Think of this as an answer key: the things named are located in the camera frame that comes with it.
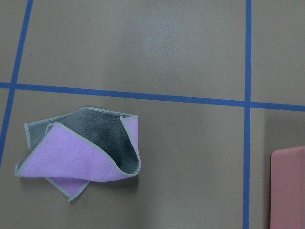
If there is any pink plastic tray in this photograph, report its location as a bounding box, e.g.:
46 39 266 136
270 146 305 229

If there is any purple grey cloth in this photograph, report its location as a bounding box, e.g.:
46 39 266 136
15 107 141 200

